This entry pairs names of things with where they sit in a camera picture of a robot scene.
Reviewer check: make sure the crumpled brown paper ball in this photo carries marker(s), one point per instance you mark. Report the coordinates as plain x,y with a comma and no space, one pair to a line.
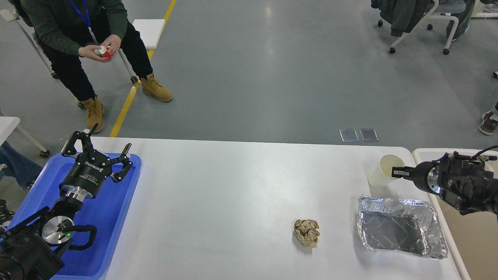
307,232

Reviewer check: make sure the aluminium foil tray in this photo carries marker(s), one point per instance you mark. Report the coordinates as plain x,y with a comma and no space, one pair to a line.
410,226

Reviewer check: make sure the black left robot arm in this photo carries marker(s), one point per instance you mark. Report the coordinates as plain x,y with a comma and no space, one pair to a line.
69,223

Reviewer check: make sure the person in black trousers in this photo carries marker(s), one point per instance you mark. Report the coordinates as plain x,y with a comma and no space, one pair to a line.
69,30

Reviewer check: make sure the white paper cup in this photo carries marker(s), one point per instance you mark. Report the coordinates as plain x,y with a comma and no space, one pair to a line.
381,176

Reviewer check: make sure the beige plastic bin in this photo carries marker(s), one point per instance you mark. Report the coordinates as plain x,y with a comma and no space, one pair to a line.
472,240

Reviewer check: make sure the white side table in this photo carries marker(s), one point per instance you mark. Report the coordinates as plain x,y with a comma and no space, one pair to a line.
11,125

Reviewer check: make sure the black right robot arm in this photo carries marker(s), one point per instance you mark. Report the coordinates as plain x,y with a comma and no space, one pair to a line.
459,180

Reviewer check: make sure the person in green jeans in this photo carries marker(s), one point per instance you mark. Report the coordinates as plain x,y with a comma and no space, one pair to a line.
489,122

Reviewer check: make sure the blue plastic tray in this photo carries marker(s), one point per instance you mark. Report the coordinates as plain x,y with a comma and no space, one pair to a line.
107,212

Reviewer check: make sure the blue jeans leg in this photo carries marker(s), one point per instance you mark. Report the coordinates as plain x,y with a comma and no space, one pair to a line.
14,164

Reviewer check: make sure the colourful puzzle cube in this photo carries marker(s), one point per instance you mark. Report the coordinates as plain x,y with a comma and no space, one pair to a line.
103,52

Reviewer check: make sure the chair with dark jacket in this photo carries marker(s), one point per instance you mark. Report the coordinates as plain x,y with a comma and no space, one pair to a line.
404,16

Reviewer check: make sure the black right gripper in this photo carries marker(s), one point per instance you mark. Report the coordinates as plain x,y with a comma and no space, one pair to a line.
424,176

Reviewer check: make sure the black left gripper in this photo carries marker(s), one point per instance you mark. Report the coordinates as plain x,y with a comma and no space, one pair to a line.
86,174

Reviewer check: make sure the metal floor plate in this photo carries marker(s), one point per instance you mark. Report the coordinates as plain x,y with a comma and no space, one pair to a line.
369,135
349,135

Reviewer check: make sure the left metal floor plate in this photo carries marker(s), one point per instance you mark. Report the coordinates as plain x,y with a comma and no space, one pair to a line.
349,135

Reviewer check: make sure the right metal floor plate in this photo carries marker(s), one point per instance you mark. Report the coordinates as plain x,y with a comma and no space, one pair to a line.
369,135

